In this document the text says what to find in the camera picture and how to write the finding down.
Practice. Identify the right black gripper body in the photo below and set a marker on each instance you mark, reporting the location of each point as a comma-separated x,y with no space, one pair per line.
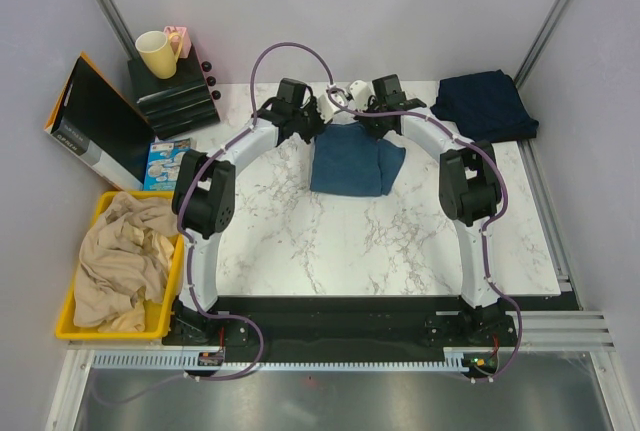
374,125

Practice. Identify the right aluminium frame post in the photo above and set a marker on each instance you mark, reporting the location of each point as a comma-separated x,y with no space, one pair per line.
541,40

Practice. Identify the beige t-shirt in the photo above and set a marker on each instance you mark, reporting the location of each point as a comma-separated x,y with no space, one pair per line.
124,262

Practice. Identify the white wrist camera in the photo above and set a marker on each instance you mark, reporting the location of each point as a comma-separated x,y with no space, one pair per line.
360,92
330,104

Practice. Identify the pink small box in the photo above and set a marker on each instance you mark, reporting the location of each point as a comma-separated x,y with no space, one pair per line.
179,40

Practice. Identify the teal blue t-shirt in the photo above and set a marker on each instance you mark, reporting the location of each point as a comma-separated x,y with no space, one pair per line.
348,162

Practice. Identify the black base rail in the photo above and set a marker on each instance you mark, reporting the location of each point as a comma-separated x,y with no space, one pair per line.
342,327

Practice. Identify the black orange cardboard box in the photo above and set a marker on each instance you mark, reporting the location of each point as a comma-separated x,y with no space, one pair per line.
94,122

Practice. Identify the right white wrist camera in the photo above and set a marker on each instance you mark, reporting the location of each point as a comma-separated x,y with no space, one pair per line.
360,92

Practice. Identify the blue picture booklet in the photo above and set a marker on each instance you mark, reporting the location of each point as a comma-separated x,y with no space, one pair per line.
163,164

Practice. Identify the folded navy t-shirt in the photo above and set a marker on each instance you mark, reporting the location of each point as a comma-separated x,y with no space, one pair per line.
485,106

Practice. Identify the black stepped stand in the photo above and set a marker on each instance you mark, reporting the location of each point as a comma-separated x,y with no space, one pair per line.
178,105

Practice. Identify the yellow ceramic mug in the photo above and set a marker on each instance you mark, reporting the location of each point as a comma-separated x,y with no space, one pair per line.
155,50

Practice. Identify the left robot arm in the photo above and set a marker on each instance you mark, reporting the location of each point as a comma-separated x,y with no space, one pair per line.
204,195

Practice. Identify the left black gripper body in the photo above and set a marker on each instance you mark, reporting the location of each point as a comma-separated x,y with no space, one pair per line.
309,122

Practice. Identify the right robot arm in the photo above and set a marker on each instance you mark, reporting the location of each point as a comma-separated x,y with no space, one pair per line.
470,189

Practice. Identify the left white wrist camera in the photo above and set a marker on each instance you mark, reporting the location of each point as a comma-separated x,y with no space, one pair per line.
330,104

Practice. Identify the grey slotted cable duct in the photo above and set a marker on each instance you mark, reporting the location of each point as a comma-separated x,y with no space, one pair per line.
212,359

